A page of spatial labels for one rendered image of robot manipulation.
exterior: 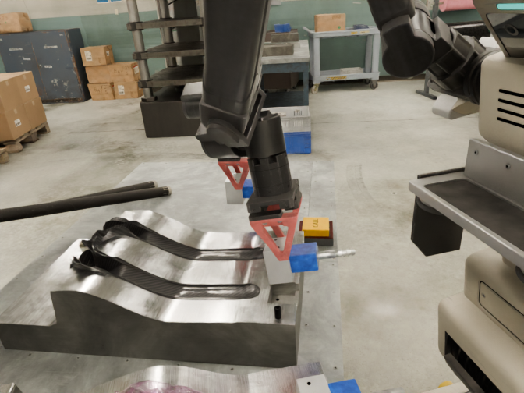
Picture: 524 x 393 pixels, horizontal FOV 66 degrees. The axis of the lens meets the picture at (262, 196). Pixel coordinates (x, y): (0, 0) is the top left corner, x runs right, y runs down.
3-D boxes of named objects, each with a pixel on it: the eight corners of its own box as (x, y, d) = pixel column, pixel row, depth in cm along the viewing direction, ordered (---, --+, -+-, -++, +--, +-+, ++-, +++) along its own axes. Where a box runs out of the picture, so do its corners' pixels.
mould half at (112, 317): (305, 267, 85) (303, 210, 79) (296, 369, 61) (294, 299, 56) (84, 261, 92) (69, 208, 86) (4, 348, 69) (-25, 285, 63)
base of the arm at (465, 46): (513, 54, 62) (460, 47, 73) (482, 23, 59) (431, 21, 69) (476, 103, 64) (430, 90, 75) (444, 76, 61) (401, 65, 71)
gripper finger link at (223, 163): (221, 194, 86) (215, 152, 82) (228, 180, 92) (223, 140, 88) (252, 194, 85) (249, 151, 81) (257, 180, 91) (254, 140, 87)
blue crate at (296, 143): (310, 140, 413) (310, 119, 403) (311, 154, 376) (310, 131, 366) (251, 142, 420) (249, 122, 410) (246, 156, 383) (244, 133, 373)
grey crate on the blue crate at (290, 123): (310, 120, 404) (309, 105, 397) (311, 132, 367) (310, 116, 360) (249, 122, 410) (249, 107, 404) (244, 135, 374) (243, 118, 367)
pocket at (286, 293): (299, 300, 68) (299, 282, 66) (297, 323, 63) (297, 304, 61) (272, 299, 68) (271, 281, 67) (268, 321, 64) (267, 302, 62)
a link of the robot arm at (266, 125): (262, 112, 52) (286, 105, 56) (223, 118, 56) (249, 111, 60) (271, 164, 53) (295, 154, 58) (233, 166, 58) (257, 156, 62)
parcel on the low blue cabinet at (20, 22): (34, 30, 658) (29, 12, 646) (22, 32, 629) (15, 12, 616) (11, 32, 663) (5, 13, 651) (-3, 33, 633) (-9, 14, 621)
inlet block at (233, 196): (288, 194, 92) (287, 172, 89) (286, 204, 87) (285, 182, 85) (231, 194, 94) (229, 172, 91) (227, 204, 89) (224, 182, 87)
